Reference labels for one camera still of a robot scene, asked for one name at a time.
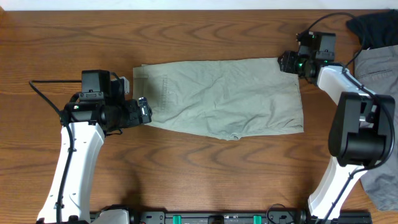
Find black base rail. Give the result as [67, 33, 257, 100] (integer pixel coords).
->
[90, 203, 374, 224]

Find light green shorts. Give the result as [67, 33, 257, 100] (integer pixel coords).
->
[132, 58, 304, 140]

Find black garment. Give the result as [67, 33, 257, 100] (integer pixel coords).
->
[346, 9, 397, 50]

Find grey folded trousers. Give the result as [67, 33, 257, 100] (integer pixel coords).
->
[354, 45, 398, 212]

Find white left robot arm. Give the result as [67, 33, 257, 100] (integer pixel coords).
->
[37, 70, 152, 223]

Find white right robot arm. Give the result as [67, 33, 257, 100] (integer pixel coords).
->
[278, 30, 395, 223]

